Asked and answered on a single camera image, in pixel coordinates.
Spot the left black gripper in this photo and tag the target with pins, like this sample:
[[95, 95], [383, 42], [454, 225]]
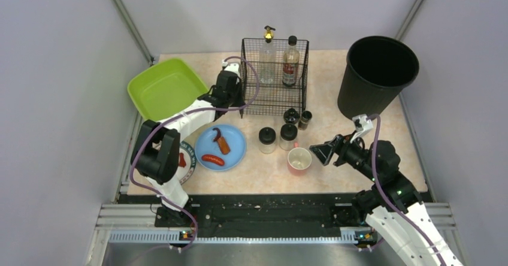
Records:
[[233, 99]]

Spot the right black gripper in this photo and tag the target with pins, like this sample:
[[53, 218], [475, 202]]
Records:
[[338, 150]]

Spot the clear bottle gold pump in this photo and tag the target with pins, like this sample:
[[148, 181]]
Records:
[[267, 57]]

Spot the brown sauce bottle black cap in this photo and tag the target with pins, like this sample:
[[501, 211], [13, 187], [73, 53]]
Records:
[[291, 59]]

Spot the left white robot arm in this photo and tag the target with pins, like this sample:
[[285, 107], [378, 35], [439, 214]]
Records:
[[156, 154]]

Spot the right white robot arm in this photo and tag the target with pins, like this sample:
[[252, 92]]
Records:
[[392, 207]]

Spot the pink mug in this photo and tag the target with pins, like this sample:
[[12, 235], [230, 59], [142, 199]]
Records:
[[299, 160]]

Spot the small dark spice bottle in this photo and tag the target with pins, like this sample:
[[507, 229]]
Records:
[[304, 120]]

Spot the clear jar black lid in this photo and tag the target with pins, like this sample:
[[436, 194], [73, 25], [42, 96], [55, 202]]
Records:
[[288, 136], [267, 140]]

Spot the dark red chili pepper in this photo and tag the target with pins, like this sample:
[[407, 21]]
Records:
[[218, 134]]

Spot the black pepper grinder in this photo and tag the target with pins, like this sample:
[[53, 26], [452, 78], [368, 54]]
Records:
[[291, 116]]

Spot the orange sausage piece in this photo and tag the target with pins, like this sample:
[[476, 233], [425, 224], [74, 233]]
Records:
[[223, 146]]

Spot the blue plate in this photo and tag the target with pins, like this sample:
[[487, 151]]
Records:
[[205, 145]]

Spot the red sausage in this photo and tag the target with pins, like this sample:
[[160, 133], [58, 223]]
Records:
[[213, 159]]

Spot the green plastic tub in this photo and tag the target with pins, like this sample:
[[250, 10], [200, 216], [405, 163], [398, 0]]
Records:
[[165, 89]]

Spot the black trash bin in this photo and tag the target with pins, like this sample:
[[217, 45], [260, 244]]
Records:
[[377, 69]]

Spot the red food piece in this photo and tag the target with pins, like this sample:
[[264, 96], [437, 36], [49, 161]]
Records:
[[182, 162]]

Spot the white green rimmed plate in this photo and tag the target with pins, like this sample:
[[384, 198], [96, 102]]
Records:
[[184, 174]]

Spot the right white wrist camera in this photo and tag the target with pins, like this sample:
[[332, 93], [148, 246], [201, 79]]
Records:
[[363, 125]]

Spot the black wire basket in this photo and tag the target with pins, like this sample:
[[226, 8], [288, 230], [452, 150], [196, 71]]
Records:
[[275, 98]]

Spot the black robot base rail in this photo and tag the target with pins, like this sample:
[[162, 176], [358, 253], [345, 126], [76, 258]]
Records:
[[268, 216]]

